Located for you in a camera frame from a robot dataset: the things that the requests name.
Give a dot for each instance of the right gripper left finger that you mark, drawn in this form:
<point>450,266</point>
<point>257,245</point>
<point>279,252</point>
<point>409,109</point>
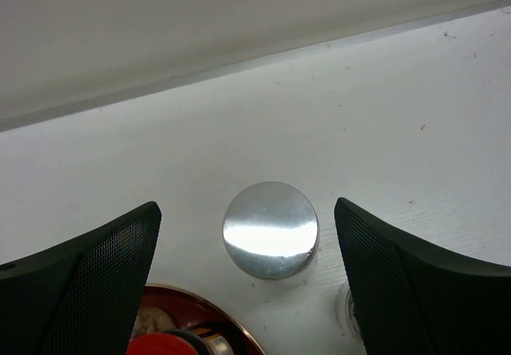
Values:
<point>80,296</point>

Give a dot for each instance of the red lid sauce jar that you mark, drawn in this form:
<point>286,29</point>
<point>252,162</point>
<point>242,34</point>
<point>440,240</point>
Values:
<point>180,342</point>

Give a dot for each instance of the white lid spice jar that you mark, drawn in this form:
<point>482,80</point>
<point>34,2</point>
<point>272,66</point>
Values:
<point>271,232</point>

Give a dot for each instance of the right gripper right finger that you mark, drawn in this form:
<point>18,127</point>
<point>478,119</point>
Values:
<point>414,297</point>

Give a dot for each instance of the black cap grinder bottle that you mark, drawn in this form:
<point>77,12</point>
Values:
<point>345,313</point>

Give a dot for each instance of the red round tray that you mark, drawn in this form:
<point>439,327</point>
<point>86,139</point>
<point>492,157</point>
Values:
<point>208,326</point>

